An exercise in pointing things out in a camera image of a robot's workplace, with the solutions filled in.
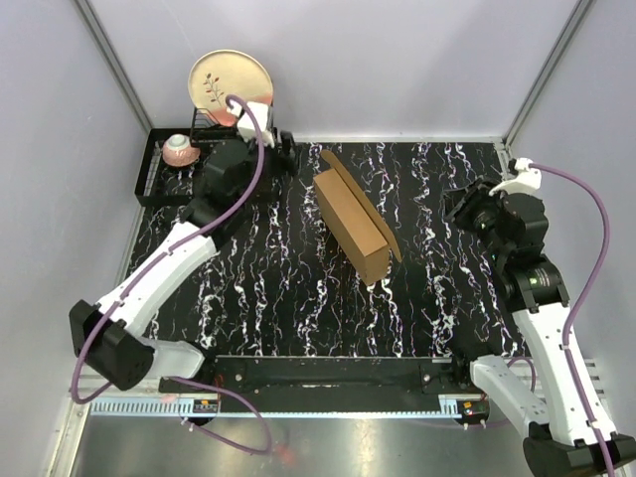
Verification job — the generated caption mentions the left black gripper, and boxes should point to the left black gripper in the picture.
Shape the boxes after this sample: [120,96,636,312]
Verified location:
[235,124,304,211]

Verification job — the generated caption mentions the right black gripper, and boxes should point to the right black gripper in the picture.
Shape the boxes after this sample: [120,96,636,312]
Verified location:
[440,176,513,263]

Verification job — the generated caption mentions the brown cardboard box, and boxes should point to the brown cardboard box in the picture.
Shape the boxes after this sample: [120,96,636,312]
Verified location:
[313,150,402,286]

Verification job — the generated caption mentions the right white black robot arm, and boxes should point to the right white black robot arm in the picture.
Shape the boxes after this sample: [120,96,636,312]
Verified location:
[443,178,635,476]

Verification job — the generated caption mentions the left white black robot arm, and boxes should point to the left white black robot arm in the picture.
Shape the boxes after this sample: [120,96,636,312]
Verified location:
[70,131,299,394]

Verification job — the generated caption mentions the right small control box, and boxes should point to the right small control box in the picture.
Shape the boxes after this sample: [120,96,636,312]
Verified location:
[460,399,490,420]

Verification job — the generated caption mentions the small control box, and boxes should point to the small control box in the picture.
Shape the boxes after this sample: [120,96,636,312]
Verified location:
[460,399,490,420]
[192,398,220,417]

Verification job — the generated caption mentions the left small control box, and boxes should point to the left small control box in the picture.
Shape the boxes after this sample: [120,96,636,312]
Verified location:
[192,398,220,417]

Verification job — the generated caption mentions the pink white ceramic cup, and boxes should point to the pink white ceramic cup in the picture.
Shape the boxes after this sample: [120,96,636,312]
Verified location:
[162,134,201,168]

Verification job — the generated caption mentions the cream pink floral plate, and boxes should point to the cream pink floral plate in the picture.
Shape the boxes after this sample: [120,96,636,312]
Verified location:
[188,50,274,126]

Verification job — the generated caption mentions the black marble pattern mat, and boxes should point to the black marble pattern mat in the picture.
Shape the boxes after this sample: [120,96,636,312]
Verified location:
[143,142,527,357]

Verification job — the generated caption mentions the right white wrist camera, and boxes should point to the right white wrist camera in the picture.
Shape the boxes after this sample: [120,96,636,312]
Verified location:
[489,158,542,197]

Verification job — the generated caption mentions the black wire dish rack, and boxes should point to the black wire dish rack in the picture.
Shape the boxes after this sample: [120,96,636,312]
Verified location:
[134,109,244,208]

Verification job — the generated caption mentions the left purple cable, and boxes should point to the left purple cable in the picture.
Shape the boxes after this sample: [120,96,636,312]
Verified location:
[69,94,274,456]

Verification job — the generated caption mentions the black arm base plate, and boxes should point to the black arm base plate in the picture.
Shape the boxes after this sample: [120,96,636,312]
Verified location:
[157,354,508,398]

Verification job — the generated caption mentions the slotted aluminium rail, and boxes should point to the slotted aluminium rail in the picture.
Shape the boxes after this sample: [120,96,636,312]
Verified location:
[90,396,461,419]

